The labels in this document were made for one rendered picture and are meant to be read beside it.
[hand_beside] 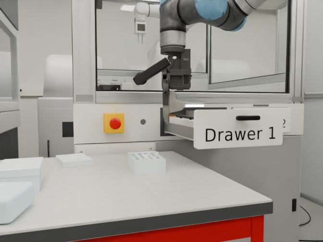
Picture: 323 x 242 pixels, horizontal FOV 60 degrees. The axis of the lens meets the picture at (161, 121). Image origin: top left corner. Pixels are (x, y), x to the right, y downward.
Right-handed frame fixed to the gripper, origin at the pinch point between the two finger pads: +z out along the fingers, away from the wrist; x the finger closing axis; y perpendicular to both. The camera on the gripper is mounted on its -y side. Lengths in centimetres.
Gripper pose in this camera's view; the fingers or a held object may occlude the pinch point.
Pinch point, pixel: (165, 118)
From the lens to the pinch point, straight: 81.9
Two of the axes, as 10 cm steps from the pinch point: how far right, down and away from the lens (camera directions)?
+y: 10.0, 0.1, -0.7
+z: 0.0, 10.0, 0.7
